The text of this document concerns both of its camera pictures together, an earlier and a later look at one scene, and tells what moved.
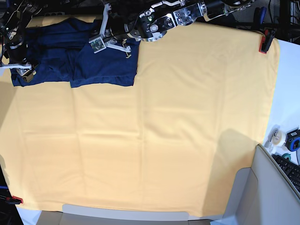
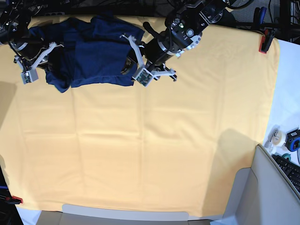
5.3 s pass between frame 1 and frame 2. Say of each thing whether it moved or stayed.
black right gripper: moved
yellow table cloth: stayed
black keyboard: stayed
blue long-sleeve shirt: stayed
